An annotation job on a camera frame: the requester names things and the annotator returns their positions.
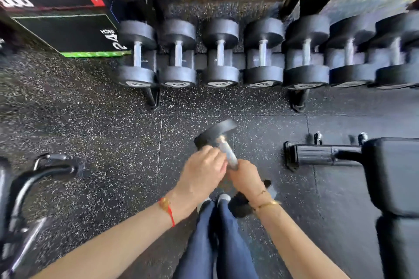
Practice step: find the person's right hand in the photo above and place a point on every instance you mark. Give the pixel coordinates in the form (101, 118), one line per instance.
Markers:
(248, 180)

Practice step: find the person's left hand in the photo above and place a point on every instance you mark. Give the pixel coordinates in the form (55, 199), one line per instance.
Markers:
(196, 177)

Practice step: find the person's left fingers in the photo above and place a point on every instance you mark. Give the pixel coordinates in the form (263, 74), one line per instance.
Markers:
(215, 159)

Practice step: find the person's right fingers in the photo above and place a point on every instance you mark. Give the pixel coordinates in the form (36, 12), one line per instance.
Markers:
(237, 173)

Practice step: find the person's left forearm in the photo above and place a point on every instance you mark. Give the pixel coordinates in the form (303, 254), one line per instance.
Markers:
(114, 242)

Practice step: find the person's right forearm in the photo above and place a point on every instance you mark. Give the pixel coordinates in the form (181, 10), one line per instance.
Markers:
(294, 242)

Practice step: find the white right shoe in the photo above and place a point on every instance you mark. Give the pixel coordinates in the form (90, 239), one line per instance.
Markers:
(224, 197)

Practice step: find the white shoe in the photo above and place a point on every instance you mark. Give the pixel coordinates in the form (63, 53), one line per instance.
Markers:
(224, 197)
(204, 205)

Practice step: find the white left shoe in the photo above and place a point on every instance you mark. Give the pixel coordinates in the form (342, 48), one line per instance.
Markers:
(204, 205)

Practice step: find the navy blue trousers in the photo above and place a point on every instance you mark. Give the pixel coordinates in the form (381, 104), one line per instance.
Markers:
(229, 246)

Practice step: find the black metal dumbbell rack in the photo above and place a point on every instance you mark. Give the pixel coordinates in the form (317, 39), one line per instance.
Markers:
(154, 99)

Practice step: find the row of small black dumbbells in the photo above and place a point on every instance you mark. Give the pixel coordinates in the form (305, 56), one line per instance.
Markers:
(221, 56)

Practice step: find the black padded weight bench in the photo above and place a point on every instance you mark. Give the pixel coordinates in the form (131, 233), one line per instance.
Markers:
(389, 177)

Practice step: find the black plyo box green edge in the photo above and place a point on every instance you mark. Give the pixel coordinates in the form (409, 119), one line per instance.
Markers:
(68, 33)

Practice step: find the black metal exercise machine frame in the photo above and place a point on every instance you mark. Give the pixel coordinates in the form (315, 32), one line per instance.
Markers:
(19, 203)

